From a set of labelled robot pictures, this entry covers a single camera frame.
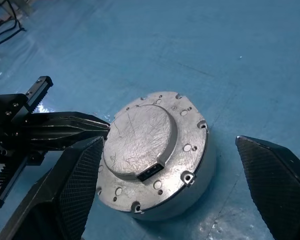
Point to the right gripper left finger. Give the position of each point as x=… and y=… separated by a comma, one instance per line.
x=72, y=190

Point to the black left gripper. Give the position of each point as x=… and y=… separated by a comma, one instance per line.
x=7, y=117

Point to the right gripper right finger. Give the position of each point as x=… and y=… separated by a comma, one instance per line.
x=277, y=180

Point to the silver round motor lid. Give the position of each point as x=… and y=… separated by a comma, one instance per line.
x=140, y=135

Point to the silver round motor housing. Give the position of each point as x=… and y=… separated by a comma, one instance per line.
x=202, y=180

